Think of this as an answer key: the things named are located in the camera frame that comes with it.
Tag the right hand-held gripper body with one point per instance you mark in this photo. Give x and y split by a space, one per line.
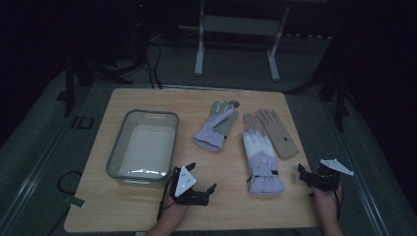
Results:
326 179

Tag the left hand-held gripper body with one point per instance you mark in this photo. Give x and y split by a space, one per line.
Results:
185 181

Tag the purple and white ski glove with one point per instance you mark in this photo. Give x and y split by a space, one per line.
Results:
262 160
216 129

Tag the clear plastic bin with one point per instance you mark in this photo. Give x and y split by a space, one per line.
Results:
146 147

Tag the person's right hand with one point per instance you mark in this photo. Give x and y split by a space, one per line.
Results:
326 203

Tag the person's left hand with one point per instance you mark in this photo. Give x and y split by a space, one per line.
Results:
175 209

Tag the grey table grommet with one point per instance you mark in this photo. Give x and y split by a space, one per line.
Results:
236 104

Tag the black stand with legs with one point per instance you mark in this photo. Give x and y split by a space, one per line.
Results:
85 70
337 95

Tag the white metal stand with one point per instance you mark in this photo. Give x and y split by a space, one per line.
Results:
241 24

